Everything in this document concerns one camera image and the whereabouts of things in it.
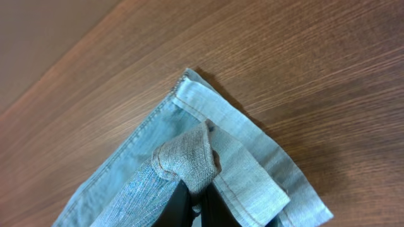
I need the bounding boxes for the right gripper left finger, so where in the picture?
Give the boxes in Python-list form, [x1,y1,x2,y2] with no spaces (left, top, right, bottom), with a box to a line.
[152,181,193,227]

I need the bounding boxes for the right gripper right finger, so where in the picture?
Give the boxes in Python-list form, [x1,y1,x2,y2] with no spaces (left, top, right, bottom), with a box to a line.
[201,183,241,227]

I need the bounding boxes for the light blue denim shorts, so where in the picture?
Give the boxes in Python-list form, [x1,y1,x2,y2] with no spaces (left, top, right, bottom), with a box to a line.
[55,69,333,226]

